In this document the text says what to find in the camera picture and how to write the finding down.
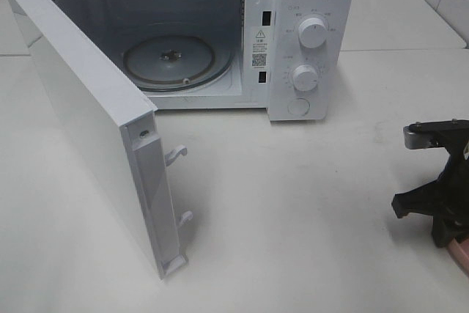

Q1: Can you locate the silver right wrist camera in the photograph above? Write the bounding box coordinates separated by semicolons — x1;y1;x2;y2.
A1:
403;119;468;153

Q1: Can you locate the lower white microwave knob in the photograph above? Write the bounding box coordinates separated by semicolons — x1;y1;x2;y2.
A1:
291;65;319;92

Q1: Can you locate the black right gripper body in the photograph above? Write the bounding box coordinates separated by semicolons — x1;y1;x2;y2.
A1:
432;136;468;225

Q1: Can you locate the white microwave knob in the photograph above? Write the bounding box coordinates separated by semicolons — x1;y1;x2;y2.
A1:
291;65;319;92
298;14;328;49

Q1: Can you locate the round white door release button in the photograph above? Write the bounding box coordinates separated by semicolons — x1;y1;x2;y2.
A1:
287;98;310;116

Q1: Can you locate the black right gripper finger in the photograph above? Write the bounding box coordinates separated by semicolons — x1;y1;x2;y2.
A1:
391;181;454;219
432;217;465;248

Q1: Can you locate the glass microwave turntable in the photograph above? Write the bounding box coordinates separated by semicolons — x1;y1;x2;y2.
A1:
123;34;234;92

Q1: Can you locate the pink plate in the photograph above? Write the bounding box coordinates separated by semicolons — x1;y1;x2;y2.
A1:
448;238;469;273

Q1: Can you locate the white microwave oven body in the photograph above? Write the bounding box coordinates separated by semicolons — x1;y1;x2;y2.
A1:
52;0;351;121

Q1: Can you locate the upper white microwave knob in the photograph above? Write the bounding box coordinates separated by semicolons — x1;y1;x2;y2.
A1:
298;14;328;49

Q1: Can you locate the white warning label sticker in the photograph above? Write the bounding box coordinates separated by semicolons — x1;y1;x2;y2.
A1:
248;26;273;70

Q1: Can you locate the white microwave door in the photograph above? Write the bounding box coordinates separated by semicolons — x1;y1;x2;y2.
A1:
8;0;192;278

